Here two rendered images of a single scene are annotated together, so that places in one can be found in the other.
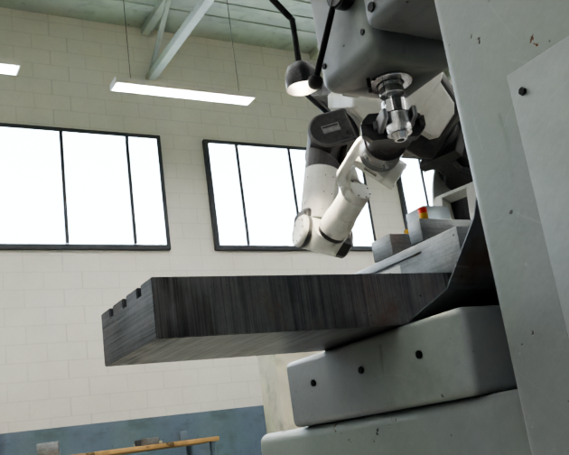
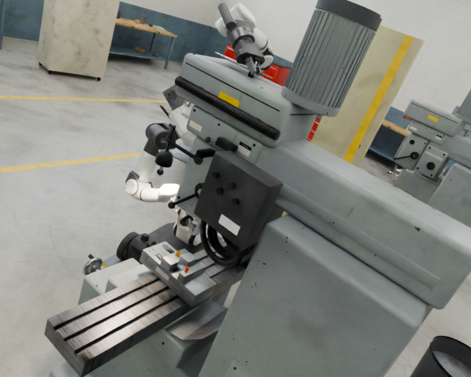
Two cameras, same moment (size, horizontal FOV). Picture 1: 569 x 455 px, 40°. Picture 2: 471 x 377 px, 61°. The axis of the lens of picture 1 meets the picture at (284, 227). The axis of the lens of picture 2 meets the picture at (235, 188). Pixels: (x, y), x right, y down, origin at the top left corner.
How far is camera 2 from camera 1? 1.49 m
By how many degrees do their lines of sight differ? 50
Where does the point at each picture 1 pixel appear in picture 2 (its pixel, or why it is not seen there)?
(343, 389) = not seen: hidden behind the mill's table
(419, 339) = (165, 340)
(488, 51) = (234, 345)
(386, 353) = not seen: hidden behind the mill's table
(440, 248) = (186, 293)
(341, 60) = (187, 208)
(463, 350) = (177, 359)
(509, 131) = (225, 366)
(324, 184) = (150, 166)
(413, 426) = (150, 348)
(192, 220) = not seen: outside the picture
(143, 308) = (76, 360)
